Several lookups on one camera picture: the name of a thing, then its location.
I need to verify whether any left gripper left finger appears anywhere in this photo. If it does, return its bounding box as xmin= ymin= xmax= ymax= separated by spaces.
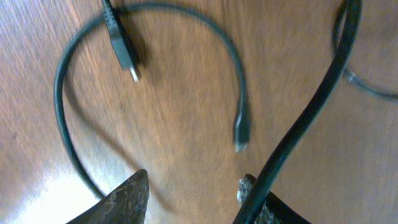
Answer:
xmin=69 ymin=169 xmax=149 ymax=224

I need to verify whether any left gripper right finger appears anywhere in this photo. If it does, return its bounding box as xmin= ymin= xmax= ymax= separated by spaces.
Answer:
xmin=236 ymin=174 xmax=310 ymax=224

